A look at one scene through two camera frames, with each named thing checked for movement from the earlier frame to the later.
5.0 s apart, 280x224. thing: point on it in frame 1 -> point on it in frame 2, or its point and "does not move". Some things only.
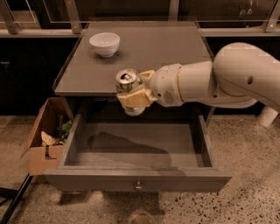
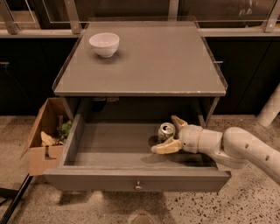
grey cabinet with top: (87, 80) does not move
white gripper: (166, 85) -> (189, 137)
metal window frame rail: (10, 27) does not move
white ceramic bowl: (105, 44) does not move
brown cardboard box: (47, 137) does not move
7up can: (129, 80) -> (165, 132)
